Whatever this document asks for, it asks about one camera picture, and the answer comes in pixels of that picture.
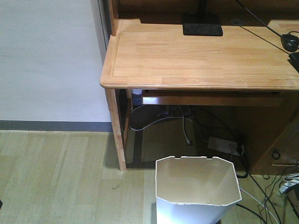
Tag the wooden drawer cabinet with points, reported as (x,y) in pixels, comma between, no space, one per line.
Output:
(282,154)

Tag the black keyboard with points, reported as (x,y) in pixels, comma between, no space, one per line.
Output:
(294,60)

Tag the white power strip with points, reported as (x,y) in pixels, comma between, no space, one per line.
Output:
(222,145)

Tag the light wooden desk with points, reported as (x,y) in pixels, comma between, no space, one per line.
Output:
(245,67)

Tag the white plastic trash bin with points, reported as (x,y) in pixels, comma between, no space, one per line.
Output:
(195,190)

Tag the black computer mouse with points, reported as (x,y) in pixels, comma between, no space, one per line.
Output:
(290,42)

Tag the black monitor stand base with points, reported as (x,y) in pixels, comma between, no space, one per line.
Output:
(201,23)

